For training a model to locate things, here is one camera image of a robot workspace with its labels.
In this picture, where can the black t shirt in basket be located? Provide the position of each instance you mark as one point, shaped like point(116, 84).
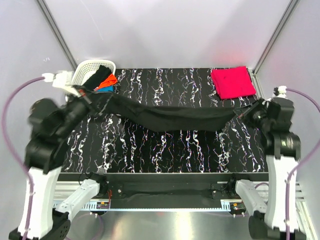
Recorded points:
point(97, 78)

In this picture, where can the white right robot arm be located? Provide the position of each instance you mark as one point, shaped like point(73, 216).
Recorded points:
point(275, 219)

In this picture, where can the white plastic basket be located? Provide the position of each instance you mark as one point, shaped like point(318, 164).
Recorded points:
point(87, 68)

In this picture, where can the orange t shirt in basket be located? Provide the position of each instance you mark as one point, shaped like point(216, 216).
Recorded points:
point(110, 81)

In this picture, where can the aluminium frame rail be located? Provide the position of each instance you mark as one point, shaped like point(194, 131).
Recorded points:
point(64, 189)

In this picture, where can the left aluminium corner post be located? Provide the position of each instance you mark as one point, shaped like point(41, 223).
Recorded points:
point(56, 32)

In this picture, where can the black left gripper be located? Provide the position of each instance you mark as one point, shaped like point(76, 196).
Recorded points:
point(83, 102)

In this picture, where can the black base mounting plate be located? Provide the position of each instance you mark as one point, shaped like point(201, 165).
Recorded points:
point(169, 190)

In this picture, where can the blue t shirt in basket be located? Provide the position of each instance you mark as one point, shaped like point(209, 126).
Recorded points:
point(105, 89)

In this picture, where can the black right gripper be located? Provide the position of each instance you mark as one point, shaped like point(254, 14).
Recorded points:
point(260, 104)

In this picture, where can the black t shirt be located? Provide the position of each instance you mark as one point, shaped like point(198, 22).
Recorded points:
point(97, 78)
point(158, 118)

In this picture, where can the aluminium corner post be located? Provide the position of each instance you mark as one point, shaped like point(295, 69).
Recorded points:
point(56, 32)
point(292, 5)

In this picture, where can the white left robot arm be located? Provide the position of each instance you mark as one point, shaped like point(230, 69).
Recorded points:
point(44, 157)

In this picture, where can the folded pink t shirt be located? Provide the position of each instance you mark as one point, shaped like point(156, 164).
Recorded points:
point(231, 83)

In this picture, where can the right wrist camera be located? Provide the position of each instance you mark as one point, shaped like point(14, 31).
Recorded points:
point(280, 92)

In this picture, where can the right aluminium corner post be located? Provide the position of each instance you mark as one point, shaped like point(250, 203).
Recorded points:
point(292, 5)

